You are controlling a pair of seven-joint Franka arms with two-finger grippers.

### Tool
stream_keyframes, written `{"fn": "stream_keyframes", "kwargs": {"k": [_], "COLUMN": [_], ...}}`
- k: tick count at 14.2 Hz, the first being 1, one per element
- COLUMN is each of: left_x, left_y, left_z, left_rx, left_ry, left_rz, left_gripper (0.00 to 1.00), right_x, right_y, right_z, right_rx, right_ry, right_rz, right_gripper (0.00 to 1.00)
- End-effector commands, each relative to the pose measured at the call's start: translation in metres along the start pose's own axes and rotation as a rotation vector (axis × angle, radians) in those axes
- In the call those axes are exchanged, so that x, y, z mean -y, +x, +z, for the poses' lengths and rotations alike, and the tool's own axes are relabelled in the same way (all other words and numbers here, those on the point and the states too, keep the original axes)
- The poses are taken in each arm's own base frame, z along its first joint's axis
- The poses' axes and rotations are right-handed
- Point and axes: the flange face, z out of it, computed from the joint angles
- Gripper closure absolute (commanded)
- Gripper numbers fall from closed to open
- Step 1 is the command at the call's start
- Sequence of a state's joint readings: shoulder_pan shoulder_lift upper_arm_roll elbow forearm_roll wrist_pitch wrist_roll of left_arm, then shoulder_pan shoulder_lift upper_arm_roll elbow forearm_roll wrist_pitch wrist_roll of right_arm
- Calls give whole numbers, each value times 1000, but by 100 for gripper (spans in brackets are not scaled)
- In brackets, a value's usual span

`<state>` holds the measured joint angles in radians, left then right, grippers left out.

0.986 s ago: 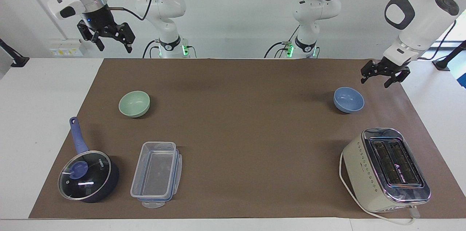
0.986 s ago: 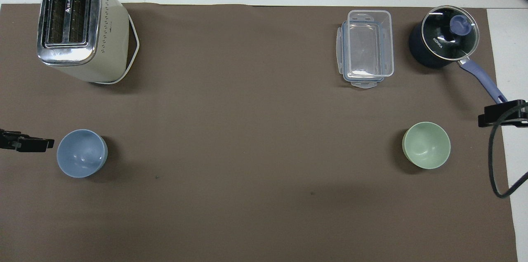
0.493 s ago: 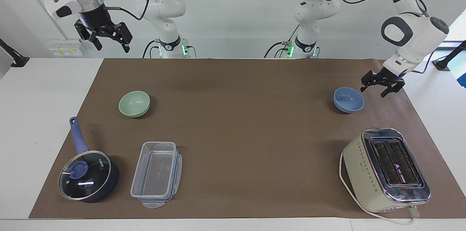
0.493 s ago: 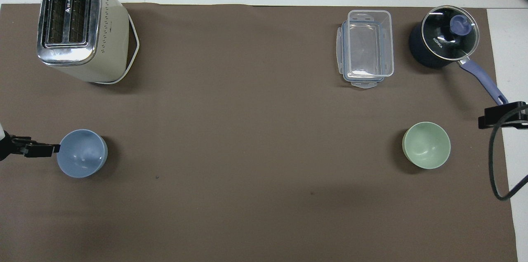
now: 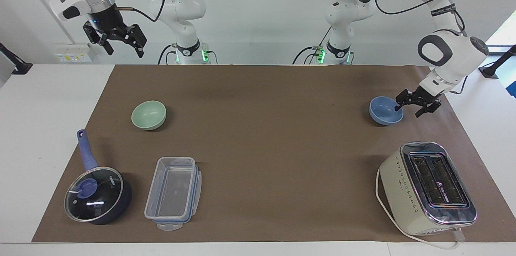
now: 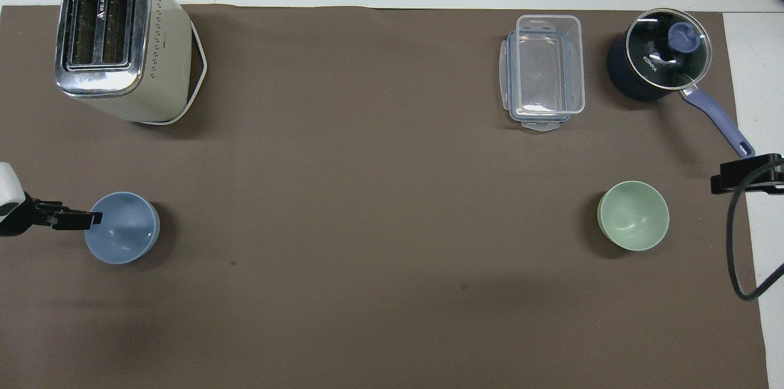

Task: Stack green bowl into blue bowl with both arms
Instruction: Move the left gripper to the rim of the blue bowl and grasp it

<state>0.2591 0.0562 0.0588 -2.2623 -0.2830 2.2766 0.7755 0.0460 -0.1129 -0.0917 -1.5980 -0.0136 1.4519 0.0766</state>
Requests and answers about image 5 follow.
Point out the black stand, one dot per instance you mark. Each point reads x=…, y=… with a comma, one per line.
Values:
x=498, y=64
x=16, y=64

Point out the dark blue saucepan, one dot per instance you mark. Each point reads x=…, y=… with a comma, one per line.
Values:
x=123, y=203

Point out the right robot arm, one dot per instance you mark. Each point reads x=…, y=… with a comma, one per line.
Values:
x=183, y=6

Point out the glass pot lid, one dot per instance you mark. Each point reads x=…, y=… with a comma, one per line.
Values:
x=93, y=193

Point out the clear plastic container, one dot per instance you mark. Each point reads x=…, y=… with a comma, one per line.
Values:
x=173, y=193

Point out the cream toaster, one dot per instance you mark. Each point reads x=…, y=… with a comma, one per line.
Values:
x=427, y=187

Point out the white wall socket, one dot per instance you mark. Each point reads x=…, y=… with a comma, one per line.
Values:
x=74, y=53

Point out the green bowl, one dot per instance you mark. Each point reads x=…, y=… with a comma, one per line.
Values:
x=148, y=115

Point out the blue bowl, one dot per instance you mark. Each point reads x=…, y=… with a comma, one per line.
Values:
x=383, y=113

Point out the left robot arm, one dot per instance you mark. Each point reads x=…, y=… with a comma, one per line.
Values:
x=451, y=52

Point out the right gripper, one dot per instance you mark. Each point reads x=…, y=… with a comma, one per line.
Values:
x=108, y=20

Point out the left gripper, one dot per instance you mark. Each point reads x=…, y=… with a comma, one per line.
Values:
x=428, y=95

